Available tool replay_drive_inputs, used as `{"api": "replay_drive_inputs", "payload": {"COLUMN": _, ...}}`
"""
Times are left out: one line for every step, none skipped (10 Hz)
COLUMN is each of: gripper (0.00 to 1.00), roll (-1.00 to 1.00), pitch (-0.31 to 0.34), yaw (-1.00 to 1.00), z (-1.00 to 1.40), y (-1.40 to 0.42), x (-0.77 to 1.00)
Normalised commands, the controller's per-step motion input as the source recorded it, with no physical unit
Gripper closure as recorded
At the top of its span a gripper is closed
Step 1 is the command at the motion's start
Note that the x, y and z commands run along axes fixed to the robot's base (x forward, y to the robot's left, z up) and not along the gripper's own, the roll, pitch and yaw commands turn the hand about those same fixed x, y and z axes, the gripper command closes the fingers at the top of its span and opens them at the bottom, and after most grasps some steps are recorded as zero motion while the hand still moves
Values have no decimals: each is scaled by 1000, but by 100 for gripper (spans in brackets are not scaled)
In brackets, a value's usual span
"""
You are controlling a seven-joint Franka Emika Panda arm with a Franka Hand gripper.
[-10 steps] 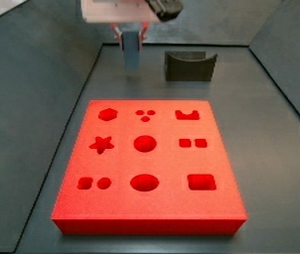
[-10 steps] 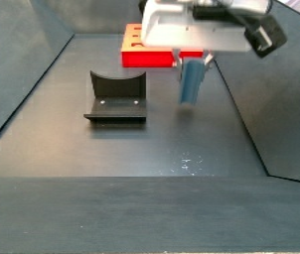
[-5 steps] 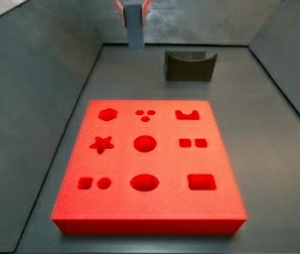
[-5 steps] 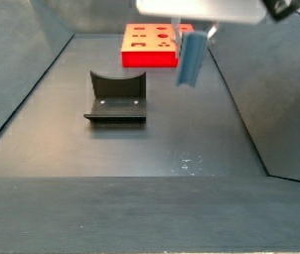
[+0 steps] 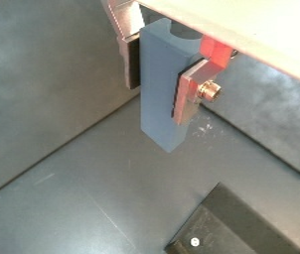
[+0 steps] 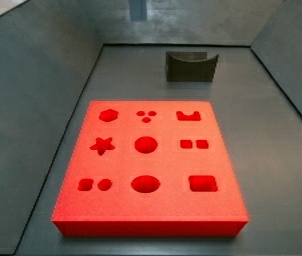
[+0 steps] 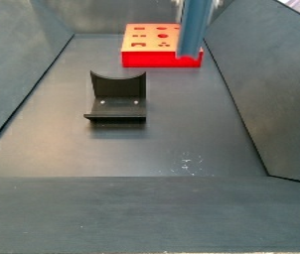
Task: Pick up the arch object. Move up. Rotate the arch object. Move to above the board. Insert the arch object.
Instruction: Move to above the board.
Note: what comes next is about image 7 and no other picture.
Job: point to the black curved object holder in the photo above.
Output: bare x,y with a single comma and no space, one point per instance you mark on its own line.
119,97

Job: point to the red foam shape board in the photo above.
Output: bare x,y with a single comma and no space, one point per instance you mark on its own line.
148,46

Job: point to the silver blue gripper finger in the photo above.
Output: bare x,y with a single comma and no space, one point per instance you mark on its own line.
195,18

